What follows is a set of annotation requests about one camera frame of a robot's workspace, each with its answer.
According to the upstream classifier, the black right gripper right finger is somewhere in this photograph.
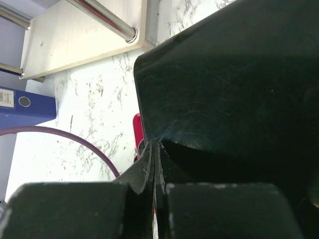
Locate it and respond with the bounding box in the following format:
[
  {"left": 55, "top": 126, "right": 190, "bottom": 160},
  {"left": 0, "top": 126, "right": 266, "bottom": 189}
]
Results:
[{"left": 154, "top": 142, "right": 304, "bottom": 239}]

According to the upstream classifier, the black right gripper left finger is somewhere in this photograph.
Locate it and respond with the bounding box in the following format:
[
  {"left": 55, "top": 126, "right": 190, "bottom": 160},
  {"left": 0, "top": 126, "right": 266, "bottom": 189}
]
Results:
[{"left": 0, "top": 141, "right": 156, "bottom": 239}]

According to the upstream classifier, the pink bottom drawer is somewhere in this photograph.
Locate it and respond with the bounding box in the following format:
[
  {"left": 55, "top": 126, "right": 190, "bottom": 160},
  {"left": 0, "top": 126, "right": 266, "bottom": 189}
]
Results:
[{"left": 133, "top": 114, "right": 145, "bottom": 161}]

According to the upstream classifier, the black drawer organizer cabinet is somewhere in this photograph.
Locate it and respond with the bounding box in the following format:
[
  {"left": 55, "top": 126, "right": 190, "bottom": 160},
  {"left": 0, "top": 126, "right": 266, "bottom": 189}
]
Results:
[{"left": 133, "top": 0, "right": 319, "bottom": 207}]

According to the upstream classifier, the white two-tier wooden shelf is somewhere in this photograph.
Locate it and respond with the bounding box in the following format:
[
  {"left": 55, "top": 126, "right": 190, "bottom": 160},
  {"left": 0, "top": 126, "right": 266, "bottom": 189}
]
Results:
[{"left": 0, "top": 0, "right": 148, "bottom": 83}]

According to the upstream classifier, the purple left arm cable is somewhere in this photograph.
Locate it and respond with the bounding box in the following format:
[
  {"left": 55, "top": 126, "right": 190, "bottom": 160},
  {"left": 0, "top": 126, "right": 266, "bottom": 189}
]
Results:
[{"left": 0, "top": 125, "right": 120, "bottom": 179}]

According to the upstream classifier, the blue ring binder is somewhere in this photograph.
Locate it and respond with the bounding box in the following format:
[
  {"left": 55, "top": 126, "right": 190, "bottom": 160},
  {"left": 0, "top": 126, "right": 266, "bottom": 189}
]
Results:
[{"left": 0, "top": 87, "right": 57, "bottom": 129}]

